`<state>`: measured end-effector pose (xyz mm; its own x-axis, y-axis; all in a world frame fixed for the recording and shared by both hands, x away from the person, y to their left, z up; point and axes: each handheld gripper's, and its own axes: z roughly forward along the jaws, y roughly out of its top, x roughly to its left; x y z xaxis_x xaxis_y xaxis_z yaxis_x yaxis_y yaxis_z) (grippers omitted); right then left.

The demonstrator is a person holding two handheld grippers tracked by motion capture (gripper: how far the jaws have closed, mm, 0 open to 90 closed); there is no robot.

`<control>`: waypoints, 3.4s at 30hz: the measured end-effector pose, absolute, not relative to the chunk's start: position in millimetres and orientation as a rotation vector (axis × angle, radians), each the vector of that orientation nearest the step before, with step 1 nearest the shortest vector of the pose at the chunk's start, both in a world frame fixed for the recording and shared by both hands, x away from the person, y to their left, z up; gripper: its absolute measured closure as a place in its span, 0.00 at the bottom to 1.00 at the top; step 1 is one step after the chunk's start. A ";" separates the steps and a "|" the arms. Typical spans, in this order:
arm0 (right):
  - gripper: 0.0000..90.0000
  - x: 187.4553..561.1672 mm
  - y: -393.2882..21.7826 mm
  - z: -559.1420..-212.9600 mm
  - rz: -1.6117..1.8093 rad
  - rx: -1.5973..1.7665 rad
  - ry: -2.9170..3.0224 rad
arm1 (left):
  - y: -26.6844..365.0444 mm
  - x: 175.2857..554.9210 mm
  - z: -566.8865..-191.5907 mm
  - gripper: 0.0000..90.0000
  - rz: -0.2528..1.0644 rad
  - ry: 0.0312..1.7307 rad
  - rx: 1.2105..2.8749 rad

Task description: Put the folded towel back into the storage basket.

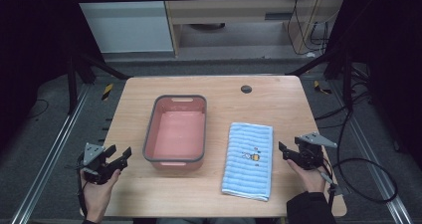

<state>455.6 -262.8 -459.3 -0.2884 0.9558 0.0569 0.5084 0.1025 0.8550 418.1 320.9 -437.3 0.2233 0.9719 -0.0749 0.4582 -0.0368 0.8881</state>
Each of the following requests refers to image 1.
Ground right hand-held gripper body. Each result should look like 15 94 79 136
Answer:
293 131 338 171

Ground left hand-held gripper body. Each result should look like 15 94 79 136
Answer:
81 142 129 186

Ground person's right hand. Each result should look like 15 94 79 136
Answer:
286 158 328 194

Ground person's left hand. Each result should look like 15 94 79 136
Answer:
80 168 122 224

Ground blue striped towel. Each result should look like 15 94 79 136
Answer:
220 121 275 203

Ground pink plastic basin grey rim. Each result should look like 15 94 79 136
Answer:
141 94 209 171

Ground black upright stand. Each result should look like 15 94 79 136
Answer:
66 55 80 116
342 50 354 112

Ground dark curtain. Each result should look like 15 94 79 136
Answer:
325 0 422 170
0 0 105 153

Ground white cabinet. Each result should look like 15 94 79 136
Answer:
70 0 175 55

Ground light wooden desk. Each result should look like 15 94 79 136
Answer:
161 0 350 58

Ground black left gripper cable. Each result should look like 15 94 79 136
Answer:
76 152 89 218

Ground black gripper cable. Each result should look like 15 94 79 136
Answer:
76 152 89 218
319 109 399 205

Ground grey metal bracket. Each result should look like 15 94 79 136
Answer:
327 182 351 198

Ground aluminium floor rail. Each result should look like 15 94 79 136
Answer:
9 84 92 224
330 80 415 224

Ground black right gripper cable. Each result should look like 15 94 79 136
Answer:
319 109 399 205

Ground thin black floor cable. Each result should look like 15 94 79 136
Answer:
25 98 51 120

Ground black diagonal frame strut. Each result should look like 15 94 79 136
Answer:
77 52 132 82
286 49 346 78

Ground black hanging cables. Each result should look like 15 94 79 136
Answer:
286 0 330 57

